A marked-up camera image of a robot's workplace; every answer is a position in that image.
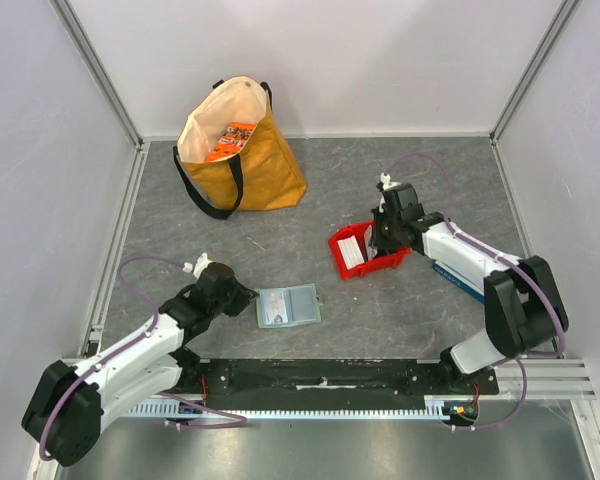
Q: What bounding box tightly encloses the red plastic bin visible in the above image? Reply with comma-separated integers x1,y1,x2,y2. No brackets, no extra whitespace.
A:
327,220,412,280

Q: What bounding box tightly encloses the white credit card stack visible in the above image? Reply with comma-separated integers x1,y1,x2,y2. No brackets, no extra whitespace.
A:
337,236,365,270

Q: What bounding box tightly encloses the white printed credit card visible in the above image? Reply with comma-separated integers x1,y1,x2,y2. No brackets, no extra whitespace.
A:
260,289,289,327

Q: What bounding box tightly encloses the mustard yellow tote bag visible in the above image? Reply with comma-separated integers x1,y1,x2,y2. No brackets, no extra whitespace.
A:
172,76,307,220

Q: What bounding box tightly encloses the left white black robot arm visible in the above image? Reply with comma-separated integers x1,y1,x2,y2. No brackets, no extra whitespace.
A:
21,262,258,466

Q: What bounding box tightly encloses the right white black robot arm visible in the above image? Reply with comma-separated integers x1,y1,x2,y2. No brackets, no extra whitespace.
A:
369,175,569,394

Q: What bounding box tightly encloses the blue razor package box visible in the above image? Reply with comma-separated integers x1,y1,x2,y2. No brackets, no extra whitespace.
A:
432,260,484,303

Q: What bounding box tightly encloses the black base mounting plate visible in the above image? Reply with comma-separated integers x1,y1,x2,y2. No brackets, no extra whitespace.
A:
174,359,499,397

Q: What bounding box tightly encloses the orange printed box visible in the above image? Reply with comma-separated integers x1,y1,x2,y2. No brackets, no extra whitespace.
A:
204,122,256,163

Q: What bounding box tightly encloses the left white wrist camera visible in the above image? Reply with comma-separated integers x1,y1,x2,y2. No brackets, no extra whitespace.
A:
182,252,214,280

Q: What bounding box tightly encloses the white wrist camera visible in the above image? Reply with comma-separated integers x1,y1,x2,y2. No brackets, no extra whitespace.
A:
377,172,400,212
182,252,214,280

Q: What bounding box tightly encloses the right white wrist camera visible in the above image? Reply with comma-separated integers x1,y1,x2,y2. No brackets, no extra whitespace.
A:
377,172,400,212

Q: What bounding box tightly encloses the grey slotted cable duct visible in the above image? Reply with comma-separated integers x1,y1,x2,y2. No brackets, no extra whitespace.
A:
122,397,450,421

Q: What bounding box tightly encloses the left aluminium frame post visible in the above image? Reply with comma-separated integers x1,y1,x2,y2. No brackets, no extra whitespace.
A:
49,0,144,148

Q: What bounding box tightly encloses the aluminium frame post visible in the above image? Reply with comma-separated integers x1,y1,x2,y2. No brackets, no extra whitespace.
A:
49,0,144,148
489,0,581,147

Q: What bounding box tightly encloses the right aluminium frame post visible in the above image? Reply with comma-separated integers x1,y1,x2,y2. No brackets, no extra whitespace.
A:
489,0,581,147

